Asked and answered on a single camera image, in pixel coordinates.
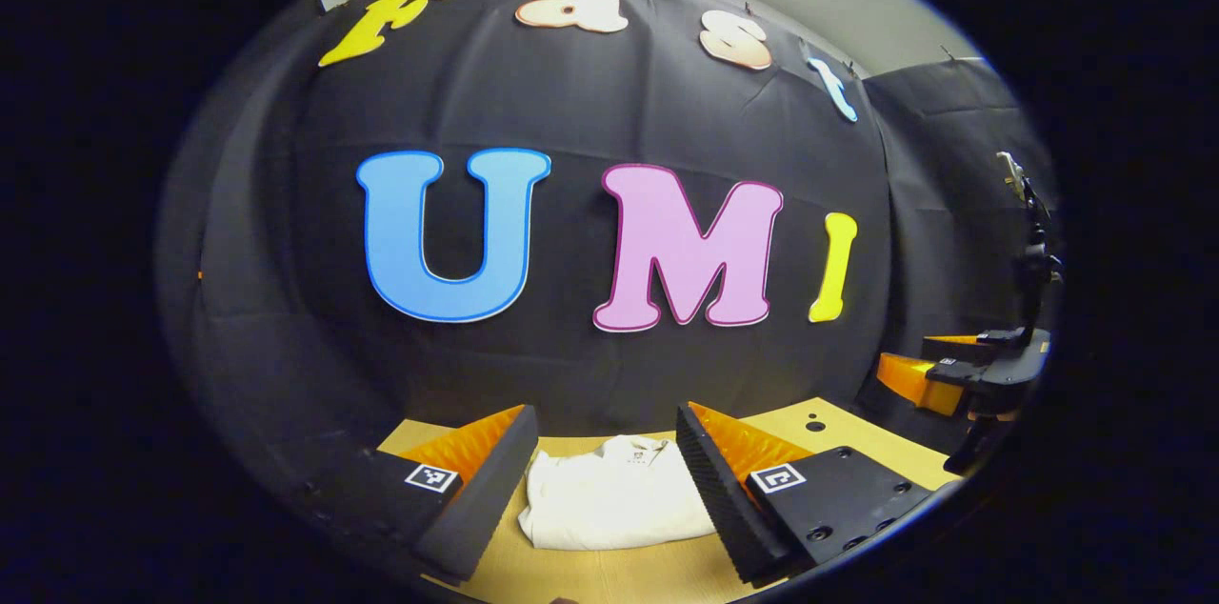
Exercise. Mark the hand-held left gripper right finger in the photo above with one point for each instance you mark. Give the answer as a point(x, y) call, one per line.
point(724, 499)

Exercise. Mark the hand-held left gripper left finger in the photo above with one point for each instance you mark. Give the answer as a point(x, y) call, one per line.
point(481, 499)

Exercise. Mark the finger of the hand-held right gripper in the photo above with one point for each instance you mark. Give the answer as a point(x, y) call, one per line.
point(952, 340)
point(909, 380)

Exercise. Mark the white buttoned shirt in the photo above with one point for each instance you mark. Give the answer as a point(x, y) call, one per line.
point(609, 499)

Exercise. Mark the black backdrop cloth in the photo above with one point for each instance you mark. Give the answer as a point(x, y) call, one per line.
point(571, 366)

